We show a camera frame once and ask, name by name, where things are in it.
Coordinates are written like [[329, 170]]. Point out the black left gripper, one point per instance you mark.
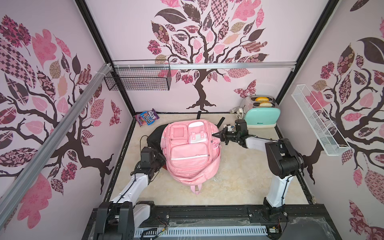
[[161, 159]]

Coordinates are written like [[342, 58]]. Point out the mint green toaster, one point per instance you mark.
[[260, 117]]

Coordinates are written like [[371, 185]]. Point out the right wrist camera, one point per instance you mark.
[[239, 127]]

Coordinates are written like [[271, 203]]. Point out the pink backpack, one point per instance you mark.
[[192, 153]]

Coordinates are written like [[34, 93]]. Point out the aluminium rail back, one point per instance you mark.
[[261, 65]]

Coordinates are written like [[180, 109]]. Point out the black wire basket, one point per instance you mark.
[[139, 75]]

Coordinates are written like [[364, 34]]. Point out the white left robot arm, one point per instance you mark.
[[119, 218]]

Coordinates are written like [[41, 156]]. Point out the yellow toast slice back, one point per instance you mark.
[[262, 99]]

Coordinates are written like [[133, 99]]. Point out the purple candy bag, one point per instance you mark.
[[146, 117]]

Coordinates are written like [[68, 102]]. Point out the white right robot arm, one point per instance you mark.
[[283, 160]]

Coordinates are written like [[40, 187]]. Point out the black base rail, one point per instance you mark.
[[254, 214]]

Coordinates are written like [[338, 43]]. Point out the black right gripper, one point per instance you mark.
[[225, 135]]

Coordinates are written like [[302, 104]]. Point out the yellow toast slice front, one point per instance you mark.
[[266, 104]]

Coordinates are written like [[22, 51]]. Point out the aluminium rail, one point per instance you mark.
[[24, 181], [261, 65]]

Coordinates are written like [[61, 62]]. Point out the white wire shelf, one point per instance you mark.
[[324, 128]]

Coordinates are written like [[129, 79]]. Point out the white vented cable duct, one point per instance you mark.
[[194, 232]]

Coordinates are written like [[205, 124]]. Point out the yellow toast slice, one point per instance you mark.
[[266, 104], [262, 99]]

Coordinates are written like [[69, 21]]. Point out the aluminium rail left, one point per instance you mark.
[[24, 181]]

